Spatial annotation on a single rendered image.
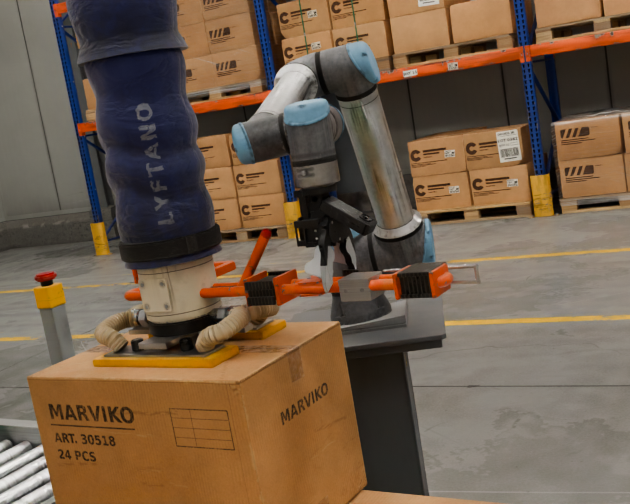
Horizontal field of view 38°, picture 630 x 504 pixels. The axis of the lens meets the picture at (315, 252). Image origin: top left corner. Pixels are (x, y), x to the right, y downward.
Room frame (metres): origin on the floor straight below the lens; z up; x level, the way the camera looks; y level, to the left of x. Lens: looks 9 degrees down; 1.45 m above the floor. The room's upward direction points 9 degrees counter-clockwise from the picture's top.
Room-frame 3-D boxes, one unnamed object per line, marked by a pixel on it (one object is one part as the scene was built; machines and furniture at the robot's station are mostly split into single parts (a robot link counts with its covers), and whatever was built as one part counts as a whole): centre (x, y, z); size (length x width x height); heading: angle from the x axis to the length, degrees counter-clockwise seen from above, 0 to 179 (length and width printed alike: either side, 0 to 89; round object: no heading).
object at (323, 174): (1.84, -0.03, 1.30); 0.10 x 0.09 x 0.05; 148
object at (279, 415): (2.04, 0.33, 0.75); 0.60 x 0.40 x 0.40; 58
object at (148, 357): (1.96, 0.36, 0.97); 0.34 x 0.10 x 0.05; 58
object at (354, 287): (1.79, -0.08, 1.07); 0.07 x 0.07 x 0.04; 58
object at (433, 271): (1.72, -0.19, 1.08); 0.08 x 0.07 x 0.05; 58
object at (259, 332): (2.12, 0.26, 0.97); 0.34 x 0.10 x 0.05; 58
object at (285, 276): (1.91, 0.10, 1.08); 0.10 x 0.08 x 0.06; 148
